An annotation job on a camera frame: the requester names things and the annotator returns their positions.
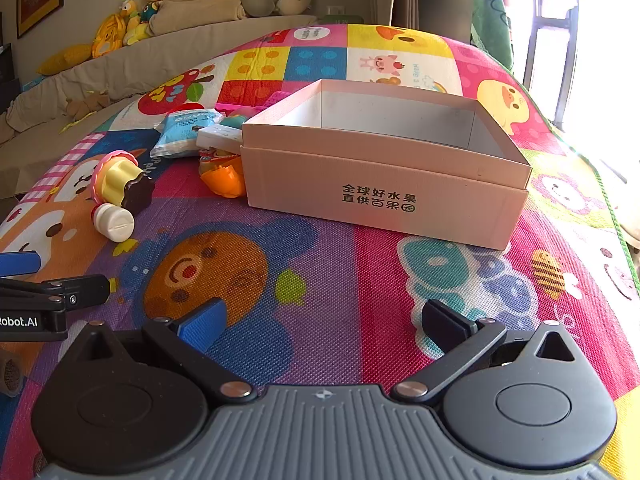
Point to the person's left hand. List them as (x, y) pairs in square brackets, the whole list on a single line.
[(9, 376)]

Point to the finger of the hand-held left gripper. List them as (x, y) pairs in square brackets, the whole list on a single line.
[(80, 290), (20, 263)]

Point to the pink cardboard box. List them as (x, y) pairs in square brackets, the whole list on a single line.
[(300, 180)]

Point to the beige sofa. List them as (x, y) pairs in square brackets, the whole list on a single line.
[(125, 70)]

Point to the colourful cartoon play mat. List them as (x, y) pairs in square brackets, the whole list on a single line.
[(325, 280)]

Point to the white wall socket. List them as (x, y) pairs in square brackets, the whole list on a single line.
[(336, 9)]

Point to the white bottle cap toy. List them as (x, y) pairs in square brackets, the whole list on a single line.
[(114, 222)]

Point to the teal squishy toy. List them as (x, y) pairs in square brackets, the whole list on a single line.
[(233, 121)]

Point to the yellow toy cupcake brown top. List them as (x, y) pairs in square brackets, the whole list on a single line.
[(122, 180)]

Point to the white power strip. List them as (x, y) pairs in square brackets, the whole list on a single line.
[(220, 136)]

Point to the cartoon boy doll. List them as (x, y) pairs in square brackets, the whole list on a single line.
[(149, 2)]

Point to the black furniture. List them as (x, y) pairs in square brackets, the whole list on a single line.
[(7, 72)]

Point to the pink flat object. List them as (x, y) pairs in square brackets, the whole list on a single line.
[(272, 100)]

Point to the orange toy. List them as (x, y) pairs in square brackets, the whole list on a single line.
[(225, 177)]

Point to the yellow pillow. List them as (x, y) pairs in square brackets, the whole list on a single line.
[(65, 58)]

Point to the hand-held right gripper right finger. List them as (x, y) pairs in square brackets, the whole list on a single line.
[(442, 321)]

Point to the blue wet wipes packet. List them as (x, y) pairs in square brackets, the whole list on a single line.
[(181, 132)]

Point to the beige folded cushion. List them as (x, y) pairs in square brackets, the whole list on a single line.
[(205, 7)]

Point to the brown plush toy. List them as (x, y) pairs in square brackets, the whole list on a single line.
[(89, 103)]

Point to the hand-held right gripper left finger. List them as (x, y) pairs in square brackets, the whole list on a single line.
[(207, 324)]

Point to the green dinosaur blanket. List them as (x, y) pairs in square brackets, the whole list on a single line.
[(492, 17)]

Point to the yellow plush bag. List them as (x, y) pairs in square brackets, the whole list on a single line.
[(106, 37)]

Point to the small yellow plush toy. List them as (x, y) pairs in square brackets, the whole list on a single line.
[(128, 10)]

